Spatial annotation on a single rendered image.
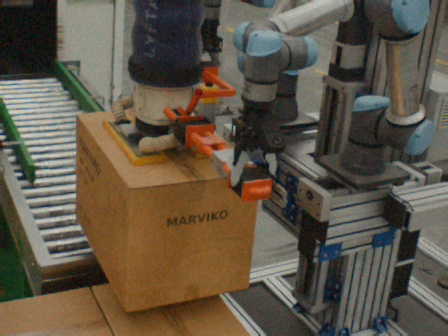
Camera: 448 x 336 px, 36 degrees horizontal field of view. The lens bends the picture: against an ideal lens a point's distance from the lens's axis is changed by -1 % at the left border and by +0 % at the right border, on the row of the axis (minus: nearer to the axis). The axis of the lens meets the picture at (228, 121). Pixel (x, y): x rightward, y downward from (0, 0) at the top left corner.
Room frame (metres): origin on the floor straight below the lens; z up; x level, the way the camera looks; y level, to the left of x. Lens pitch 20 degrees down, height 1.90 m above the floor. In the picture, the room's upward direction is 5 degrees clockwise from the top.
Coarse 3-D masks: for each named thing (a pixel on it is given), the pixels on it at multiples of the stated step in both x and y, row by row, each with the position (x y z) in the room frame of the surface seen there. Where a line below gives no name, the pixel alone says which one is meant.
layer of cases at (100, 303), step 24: (96, 288) 1.94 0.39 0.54; (0, 312) 1.77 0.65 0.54; (24, 312) 1.78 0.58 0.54; (48, 312) 1.79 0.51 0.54; (72, 312) 1.80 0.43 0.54; (96, 312) 1.81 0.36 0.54; (120, 312) 1.83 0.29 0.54; (144, 312) 1.84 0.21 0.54; (168, 312) 1.85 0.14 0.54; (192, 312) 1.86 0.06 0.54; (216, 312) 1.87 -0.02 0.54
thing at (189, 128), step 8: (176, 120) 1.78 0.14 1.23; (184, 120) 1.81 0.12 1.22; (192, 120) 1.82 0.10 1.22; (200, 120) 1.82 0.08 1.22; (208, 120) 1.81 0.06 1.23; (176, 128) 1.80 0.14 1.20; (184, 128) 1.73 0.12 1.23; (192, 128) 1.74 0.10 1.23; (200, 128) 1.75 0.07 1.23; (208, 128) 1.76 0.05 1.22; (176, 136) 1.77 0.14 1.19; (184, 136) 1.74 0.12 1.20; (200, 136) 1.75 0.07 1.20; (192, 144) 1.74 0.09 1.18
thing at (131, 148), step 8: (104, 120) 2.09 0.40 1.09; (112, 120) 2.09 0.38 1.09; (128, 120) 2.03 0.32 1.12; (112, 128) 2.02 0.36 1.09; (120, 128) 2.01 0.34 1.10; (112, 136) 1.99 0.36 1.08; (120, 136) 1.96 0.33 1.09; (136, 136) 1.90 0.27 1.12; (144, 136) 1.91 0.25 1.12; (120, 144) 1.91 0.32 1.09; (128, 144) 1.89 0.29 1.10; (136, 144) 1.89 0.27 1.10; (128, 152) 1.85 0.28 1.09; (136, 152) 1.84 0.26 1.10; (152, 152) 1.85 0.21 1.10; (160, 152) 1.87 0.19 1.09; (136, 160) 1.80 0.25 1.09; (144, 160) 1.80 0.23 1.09; (152, 160) 1.82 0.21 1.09; (160, 160) 1.83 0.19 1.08
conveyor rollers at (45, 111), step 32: (32, 96) 3.81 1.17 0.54; (64, 96) 3.83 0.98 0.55; (0, 128) 3.29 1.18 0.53; (32, 128) 3.29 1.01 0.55; (64, 128) 3.36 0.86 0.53; (64, 160) 2.93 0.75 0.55; (32, 192) 2.59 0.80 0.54; (64, 192) 2.64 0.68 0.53; (64, 224) 2.37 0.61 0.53; (64, 256) 2.11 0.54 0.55
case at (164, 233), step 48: (96, 144) 1.95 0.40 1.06; (96, 192) 1.94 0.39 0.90; (144, 192) 1.67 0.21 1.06; (192, 192) 1.73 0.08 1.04; (96, 240) 1.93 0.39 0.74; (144, 240) 1.67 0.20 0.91; (192, 240) 1.74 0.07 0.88; (240, 240) 1.81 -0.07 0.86; (144, 288) 1.67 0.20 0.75; (192, 288) 1.74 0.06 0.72; (240, 288) 1.81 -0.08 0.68
